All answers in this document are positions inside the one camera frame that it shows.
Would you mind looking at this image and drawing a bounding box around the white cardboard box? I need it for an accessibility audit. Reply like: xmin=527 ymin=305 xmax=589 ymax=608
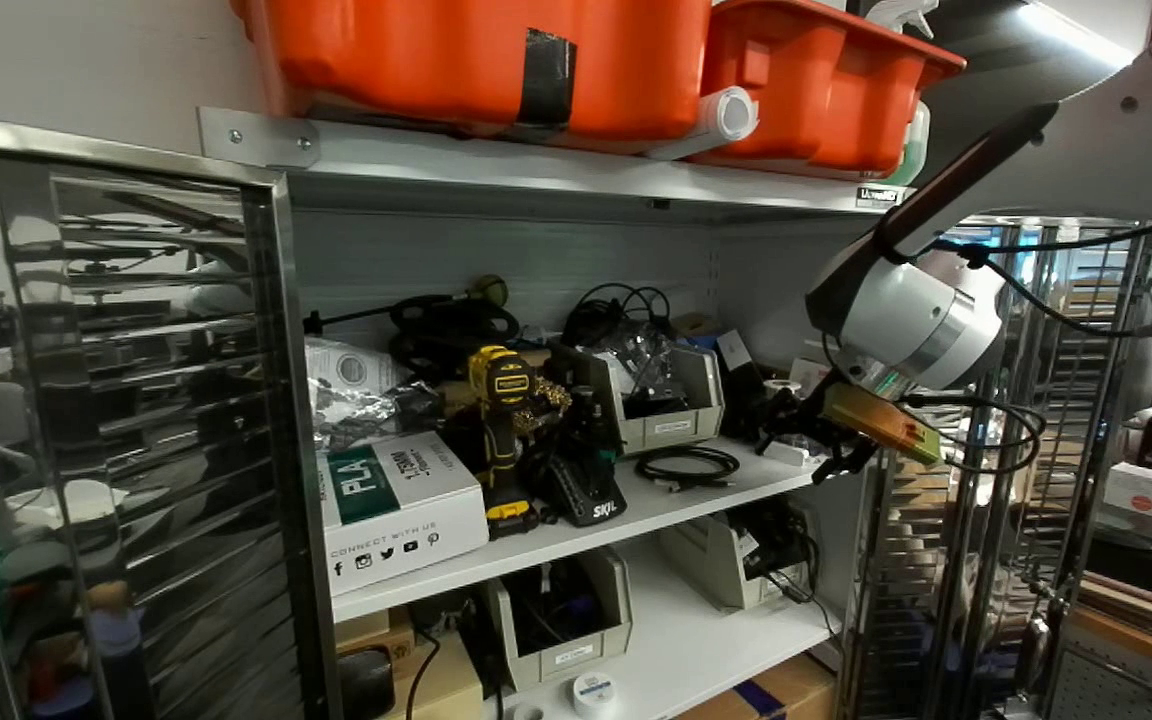
xmin=314 ymin=431 xmax=486 ymax=597

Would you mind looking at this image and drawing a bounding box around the yellow cordless drill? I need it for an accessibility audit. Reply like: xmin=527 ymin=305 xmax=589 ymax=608
xmin=467 ymin=344 xmax=566 ymax=540

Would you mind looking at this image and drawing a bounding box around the metal shelving unit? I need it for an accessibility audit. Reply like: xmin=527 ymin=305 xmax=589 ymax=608
xmin=199 ymin=108 xmax=904 ymax=720

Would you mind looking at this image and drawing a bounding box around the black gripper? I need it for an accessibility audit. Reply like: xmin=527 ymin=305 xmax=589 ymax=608
xmin=755 ymin=377 xmax=940 ymax=479

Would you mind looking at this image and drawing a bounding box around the small orange bin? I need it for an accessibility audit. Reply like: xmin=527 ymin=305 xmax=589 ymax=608
xmin=703 ymin=0 xmax=966 ymax=171

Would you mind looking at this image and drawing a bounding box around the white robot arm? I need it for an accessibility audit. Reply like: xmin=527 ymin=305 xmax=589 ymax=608
xmin=803 ymin=44 xmax=1152 ymax=405

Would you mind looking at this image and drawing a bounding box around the white paper tube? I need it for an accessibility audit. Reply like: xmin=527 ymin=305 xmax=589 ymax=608
xmin=653 ymin=83 xmax=760 ymax=160

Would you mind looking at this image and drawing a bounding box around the steel tray rack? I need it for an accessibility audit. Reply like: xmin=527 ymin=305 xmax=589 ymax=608
xmin=0 ymin=123 xmax=336 ymax=720

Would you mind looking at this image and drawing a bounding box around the large orange bin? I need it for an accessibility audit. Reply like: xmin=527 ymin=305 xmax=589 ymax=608
xmin=226 ymin=0 xmax=712 ymax=144

